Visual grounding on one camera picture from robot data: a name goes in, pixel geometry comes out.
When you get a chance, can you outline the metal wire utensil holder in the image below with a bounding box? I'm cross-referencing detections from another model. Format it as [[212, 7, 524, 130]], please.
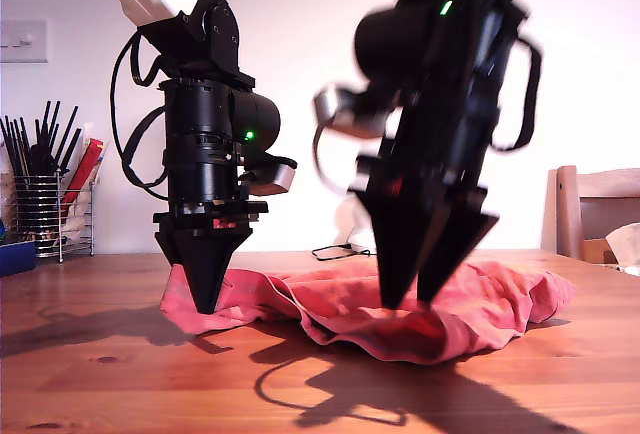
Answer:
[[12, 173, 95, 261]]

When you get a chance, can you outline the white tissue paper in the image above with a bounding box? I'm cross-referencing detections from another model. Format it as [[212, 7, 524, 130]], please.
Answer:
[[605, 222, 640, 269]]

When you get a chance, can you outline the thin black camera cable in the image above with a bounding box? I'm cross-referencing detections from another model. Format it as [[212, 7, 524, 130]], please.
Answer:
[[312, 123, 361, 195]]

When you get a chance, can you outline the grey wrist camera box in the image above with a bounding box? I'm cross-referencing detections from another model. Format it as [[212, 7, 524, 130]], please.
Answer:
[[238, 152, 299, 196], [313, 83, 401, 140]]

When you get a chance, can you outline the wooden chair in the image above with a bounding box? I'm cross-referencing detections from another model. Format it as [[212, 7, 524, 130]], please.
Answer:
[[541, 164, 640, 266]]

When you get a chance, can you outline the black chopstick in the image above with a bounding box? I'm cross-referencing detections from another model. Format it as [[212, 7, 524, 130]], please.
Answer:
[[58, 126, 83, 176], [0, 114, 24, 178], [53, 105, 80, 167], [46, 99, 61, 146], [38, 99, 51, 148]]

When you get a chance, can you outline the red underwear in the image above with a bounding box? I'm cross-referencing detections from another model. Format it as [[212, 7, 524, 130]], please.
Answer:
[[159, 258, 577, 366]]

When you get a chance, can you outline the white round security camera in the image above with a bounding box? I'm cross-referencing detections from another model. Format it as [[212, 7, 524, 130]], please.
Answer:
[[335, 196, 381, 255]]

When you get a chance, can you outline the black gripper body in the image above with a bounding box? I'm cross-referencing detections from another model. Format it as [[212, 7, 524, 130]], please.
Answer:
[[153, 158, 270, 231]]

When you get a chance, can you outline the thick black cable loop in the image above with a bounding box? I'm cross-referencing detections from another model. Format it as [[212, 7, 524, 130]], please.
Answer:
[[492, 36, 544, 151]]

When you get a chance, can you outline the orange cardboard box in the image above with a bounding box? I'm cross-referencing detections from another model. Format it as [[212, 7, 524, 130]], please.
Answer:
[[582, 237, 619, 265]]

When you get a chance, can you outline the black security camera cable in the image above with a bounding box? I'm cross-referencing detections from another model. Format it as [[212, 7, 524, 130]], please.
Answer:
[[311, 242, 374, 262]]

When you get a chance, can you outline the white light switch plate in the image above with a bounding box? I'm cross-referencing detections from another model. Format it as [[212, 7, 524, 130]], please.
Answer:
[[0, 18, 50, 64]]

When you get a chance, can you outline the blue box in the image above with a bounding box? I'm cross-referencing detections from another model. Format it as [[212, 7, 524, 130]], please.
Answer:
[[0, 240, 38, 277]]

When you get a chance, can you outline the red chopstick packet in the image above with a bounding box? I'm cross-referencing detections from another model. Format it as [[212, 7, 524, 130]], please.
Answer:
[[60, 137, 106, 203]]

